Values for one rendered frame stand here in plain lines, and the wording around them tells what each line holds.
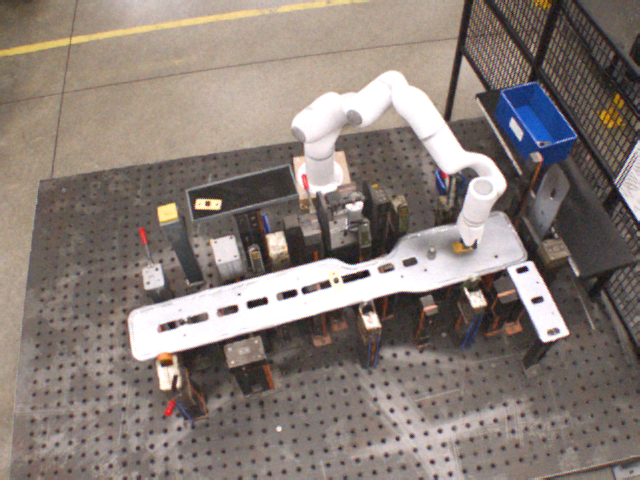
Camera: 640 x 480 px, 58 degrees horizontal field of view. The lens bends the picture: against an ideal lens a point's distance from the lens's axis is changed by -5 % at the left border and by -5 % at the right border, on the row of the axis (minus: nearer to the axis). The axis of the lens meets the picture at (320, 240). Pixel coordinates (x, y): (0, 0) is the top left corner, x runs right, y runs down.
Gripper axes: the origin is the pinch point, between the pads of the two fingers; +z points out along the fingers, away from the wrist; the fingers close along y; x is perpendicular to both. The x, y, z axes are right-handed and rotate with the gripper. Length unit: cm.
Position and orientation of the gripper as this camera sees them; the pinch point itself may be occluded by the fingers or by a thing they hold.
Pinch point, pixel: (466, 241)
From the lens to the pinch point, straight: 213.0
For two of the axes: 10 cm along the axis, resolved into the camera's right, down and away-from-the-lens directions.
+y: 2.7, 8.2, -5.1
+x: 9.6, -2.5, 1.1
